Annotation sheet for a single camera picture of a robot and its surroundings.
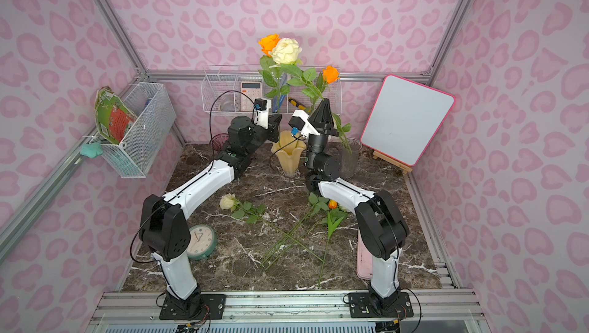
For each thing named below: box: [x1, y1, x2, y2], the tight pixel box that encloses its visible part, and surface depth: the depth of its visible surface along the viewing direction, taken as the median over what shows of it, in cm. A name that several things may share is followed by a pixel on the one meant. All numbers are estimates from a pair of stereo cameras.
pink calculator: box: [240, 81, 263, 113], surface depth 97 cm
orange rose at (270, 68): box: [257, 34, 290, 113], surface depth 69 cm
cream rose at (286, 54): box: [269, 37, 324, 109], surface depth 55 cm
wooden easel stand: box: [371, 150, 414, 175], surface depth 109 cm
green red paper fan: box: [94, 85, 138, 145], surface depth 75 cm
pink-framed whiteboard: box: [360, 74, 456, 167], surface depth 96 cm
